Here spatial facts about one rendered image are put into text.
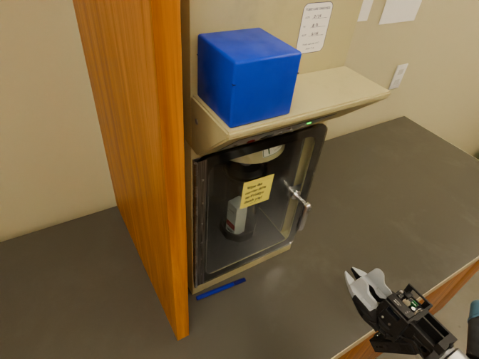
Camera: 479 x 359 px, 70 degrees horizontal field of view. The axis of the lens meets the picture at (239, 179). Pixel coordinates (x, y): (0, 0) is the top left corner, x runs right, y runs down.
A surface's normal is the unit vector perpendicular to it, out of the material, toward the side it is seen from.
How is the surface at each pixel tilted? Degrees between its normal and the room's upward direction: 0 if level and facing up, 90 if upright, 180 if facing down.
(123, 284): 0
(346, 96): 0
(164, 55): 90
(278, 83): 90
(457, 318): 0
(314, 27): 90
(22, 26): 90
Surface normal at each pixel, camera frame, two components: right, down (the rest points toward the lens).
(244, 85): 0.51, 0.60
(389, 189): 0.08, -0.75
